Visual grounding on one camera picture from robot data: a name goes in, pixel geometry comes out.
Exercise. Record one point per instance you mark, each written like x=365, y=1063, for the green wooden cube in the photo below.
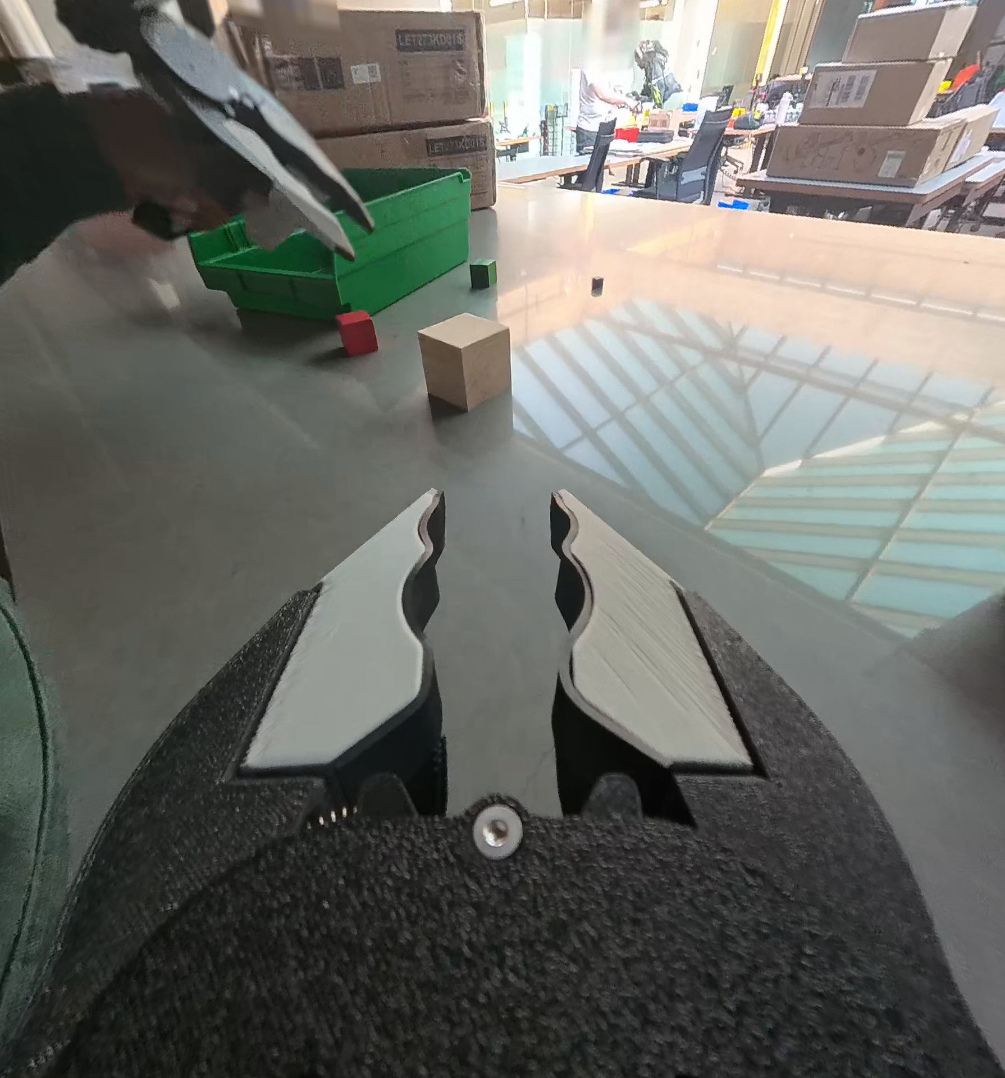
x=483, y=274

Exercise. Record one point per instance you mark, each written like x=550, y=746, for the plain brown cardboard box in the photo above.
x=401, y=156

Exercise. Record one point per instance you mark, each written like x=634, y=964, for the scribbled cardboard box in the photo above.
x=865, y=151

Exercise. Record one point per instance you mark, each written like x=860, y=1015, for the labelled cardboard box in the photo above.
x=873, y=93

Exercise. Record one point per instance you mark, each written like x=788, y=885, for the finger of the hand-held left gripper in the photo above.
x=296, y=219
x=317, y=177

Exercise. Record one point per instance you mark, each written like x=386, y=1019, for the red wooden cube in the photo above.
x=357, y=333

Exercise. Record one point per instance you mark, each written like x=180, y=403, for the large plain wooden cube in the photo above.
x=460, y=362

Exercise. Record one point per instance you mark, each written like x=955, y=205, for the black office chair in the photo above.
x=599, y=156
x=692, y=160

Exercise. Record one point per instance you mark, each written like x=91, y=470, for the person's left forearm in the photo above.
x=22, y=185

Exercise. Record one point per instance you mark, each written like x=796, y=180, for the person's left hand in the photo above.
x=174, y=160

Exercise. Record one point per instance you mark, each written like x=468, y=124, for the green plastic bin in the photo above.
x=384, y=244

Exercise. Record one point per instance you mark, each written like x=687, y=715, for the wooden-top work table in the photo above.
x=881, y=194

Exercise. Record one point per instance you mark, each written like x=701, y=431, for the person's green shirt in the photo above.
x=6, y=800

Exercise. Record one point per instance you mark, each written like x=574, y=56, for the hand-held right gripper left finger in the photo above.
x=351, y=674

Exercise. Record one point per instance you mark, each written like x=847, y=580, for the unmarked cardboard box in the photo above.
x=907, y=34

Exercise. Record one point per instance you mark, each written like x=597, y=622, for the large printed cardboard box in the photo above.
x=368, y=76

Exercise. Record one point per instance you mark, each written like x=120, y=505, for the grey office desk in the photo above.
x=553, y=164

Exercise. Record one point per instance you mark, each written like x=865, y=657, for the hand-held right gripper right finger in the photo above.
x=654, y=674

